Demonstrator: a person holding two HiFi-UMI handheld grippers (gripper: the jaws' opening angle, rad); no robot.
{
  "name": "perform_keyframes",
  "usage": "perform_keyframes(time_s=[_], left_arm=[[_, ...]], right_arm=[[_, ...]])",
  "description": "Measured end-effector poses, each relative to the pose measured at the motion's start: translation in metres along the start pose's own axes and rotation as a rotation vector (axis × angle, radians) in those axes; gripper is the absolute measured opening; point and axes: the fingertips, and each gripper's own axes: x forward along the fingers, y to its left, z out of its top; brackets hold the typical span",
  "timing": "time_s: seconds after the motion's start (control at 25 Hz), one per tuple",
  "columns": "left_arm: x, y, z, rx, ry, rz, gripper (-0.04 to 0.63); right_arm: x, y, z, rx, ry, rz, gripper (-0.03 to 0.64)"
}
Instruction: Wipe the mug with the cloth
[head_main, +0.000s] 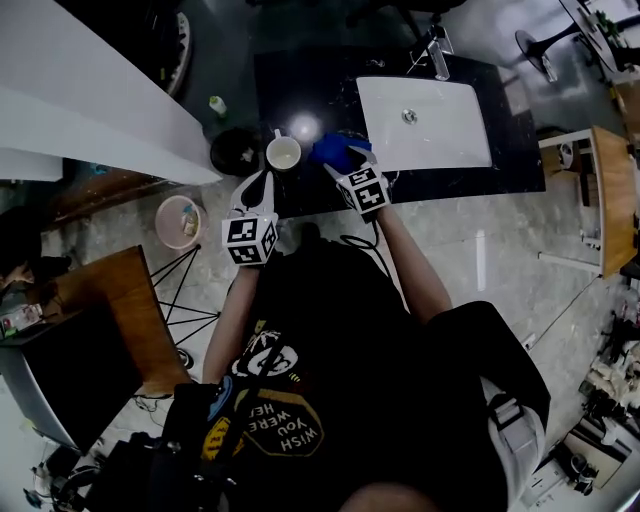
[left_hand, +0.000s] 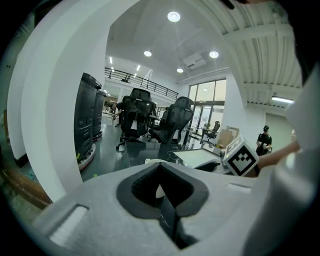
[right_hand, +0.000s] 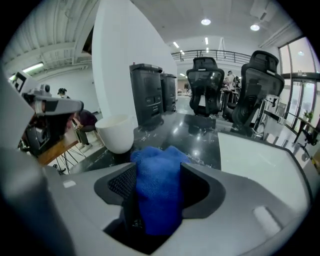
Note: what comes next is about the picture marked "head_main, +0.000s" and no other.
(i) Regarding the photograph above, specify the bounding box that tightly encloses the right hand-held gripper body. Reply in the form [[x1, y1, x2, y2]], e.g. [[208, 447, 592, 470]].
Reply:
[[334, 166, 393, 225]]

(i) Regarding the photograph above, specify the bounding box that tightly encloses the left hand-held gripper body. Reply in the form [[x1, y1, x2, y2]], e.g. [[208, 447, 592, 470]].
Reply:
[[221, 198, 280, 269]]

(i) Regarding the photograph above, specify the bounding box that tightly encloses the blue cloth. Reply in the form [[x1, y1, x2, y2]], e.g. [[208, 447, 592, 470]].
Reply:
[[306, 131, 374, 174]]

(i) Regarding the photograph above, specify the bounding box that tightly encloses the white mug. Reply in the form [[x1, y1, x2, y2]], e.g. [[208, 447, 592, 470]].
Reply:
[[264, 128, 303, 173]]

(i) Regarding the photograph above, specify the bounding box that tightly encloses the person's right forearm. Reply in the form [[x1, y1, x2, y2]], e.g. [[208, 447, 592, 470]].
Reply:
[[373, 203, 454, 326]]

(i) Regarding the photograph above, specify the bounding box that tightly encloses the person's left forearm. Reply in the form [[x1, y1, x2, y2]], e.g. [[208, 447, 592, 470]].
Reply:
[[201, 259, 262, 387]]

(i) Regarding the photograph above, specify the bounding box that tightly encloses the black round trash bin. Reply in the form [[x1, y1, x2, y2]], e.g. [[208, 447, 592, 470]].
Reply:
[[209, 128, 262, 177]]

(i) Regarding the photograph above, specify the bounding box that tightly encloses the pink plastic bin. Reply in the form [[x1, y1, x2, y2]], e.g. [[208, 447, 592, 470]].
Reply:
[[154, 194, 210, 251]]

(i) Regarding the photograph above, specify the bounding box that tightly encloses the white rectangular sink basin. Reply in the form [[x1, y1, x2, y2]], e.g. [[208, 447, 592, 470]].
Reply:
[[355, 75, 494, 172]]

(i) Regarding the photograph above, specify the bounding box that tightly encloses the chrome faucet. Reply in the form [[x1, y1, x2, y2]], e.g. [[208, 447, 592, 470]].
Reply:
[[406, 24, 455, 82]]

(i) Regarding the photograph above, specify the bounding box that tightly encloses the black tyre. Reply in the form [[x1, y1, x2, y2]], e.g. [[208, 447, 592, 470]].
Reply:
[[163, 9, 194, 99]]

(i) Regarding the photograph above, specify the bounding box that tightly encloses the black printed t-shirt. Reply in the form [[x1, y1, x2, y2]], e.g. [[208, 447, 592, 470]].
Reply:
[[160, 223, 552, 512]]

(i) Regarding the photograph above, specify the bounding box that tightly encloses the white counter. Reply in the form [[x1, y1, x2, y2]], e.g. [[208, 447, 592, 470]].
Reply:
[[0, 0, 224, 187]]

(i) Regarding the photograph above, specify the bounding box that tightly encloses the black monitor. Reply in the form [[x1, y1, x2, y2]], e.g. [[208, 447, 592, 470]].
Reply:
[[0, 298, 145, 455]]

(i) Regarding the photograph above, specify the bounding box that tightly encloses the black chest pack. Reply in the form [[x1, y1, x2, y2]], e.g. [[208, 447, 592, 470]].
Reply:
[[113, 382, 242, 512]]

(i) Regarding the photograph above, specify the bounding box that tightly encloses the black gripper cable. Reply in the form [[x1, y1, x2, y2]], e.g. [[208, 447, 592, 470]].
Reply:
[[339, 219, 407, 304]]

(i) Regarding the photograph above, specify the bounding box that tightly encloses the wooden table with wire legs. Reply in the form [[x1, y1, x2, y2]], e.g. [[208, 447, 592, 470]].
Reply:
[[51, 244, 222, 397]]

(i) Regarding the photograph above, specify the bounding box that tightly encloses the black pedestal table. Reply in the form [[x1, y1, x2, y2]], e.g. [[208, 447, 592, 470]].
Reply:
[[514, 0, 594, 59]]

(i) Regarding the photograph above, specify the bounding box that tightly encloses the wooden desk with white frame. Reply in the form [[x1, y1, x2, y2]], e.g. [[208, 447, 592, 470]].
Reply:
[[538, 124, 640, 280]]

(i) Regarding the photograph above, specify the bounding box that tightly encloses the grey shoulder strap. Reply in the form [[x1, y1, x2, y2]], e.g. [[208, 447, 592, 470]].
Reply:
[[478, 378, 547, 506]]

